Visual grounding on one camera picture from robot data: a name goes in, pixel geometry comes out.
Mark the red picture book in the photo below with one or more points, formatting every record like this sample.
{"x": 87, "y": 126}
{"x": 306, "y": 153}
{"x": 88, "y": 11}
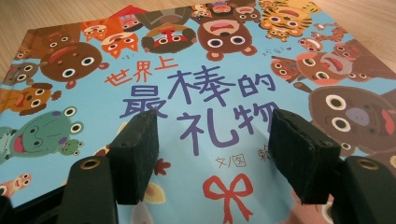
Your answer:
{"x": 130, "y": 11}

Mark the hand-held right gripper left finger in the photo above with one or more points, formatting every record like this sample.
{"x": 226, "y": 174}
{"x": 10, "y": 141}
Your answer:
{"x": 134, "y": 161}

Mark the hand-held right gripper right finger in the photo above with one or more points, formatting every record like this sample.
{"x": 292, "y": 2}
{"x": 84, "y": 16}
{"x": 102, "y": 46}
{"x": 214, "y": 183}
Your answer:
{"x": 306, "y": 158}

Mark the light blue animals book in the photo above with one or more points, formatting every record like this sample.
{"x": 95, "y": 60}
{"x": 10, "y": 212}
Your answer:
{"x": 202, "y": 77}

